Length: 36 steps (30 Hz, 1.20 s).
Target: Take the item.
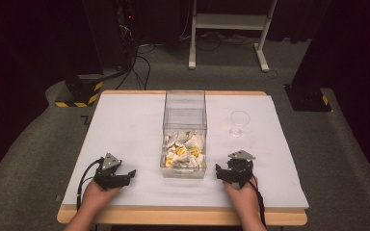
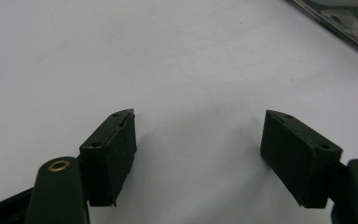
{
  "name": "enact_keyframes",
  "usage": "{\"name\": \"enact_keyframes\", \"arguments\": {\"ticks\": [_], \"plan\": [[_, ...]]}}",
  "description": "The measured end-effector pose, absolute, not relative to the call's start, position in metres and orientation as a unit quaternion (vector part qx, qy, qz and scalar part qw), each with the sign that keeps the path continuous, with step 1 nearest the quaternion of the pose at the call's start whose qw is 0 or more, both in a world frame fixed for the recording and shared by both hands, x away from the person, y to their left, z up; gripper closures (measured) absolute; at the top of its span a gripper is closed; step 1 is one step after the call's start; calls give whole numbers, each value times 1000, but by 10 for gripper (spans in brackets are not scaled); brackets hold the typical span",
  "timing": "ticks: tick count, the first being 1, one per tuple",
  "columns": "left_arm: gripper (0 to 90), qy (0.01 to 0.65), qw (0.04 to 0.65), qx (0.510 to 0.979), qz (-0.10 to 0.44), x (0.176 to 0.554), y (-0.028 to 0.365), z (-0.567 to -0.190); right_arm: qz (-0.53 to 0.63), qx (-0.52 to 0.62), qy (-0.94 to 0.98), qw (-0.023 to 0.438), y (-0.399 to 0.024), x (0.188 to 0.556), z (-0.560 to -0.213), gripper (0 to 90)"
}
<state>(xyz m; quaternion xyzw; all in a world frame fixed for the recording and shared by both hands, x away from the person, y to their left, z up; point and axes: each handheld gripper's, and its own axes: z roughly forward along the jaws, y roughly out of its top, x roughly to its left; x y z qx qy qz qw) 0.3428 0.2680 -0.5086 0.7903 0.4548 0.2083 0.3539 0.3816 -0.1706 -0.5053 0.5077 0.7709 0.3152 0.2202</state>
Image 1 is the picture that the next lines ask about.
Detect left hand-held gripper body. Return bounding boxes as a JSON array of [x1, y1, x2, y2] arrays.
[[92, 152, 133, 191]]

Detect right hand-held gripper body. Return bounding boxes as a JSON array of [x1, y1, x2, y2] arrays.
[[225, 149, 256, 190]]

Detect person's left hand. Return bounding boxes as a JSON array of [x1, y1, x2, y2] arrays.
[[81, 179, 122, 214]]

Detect person's right hand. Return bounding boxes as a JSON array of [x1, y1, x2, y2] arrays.
[[223, 175, 260, 214]]

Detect white table mat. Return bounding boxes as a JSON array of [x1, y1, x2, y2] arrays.
[[62, 92, 310, 211]]

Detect pile of white wrapped candies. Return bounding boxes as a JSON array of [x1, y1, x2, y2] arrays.
[[164, 129, 206, 169]]

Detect clear glass cup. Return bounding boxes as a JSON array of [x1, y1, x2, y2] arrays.
[[228, 110, 251, 140]]

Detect clear plastic box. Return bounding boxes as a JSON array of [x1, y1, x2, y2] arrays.
[[159, 90, 209, 180]]

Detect wooden table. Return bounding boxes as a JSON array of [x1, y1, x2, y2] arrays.
[[56, 90, 309, 227]]

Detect black yellow striped stand base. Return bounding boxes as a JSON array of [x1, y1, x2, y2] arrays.
[[54, 73, 105, 109]]

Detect black stand base yellow mark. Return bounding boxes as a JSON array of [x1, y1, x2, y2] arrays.
[[283, 84, 332, 113]]

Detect black equipment rack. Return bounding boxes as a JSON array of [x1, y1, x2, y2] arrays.
[[114, 0, 140, 72]]

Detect white metal stand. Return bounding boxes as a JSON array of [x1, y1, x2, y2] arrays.
[[187, 0, 279, 73]]

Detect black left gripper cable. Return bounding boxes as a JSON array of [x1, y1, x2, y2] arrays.
[[76, 156, 106, 213]]

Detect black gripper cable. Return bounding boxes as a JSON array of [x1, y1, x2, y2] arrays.
[[76, 156, 106, 213], [237, 172, 268, 228]]

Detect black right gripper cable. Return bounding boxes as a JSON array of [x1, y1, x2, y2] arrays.
[[237, 172, 268, 228]]

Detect black floor cables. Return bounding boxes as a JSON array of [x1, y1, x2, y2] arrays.
[[115, 42, 152, 91]]

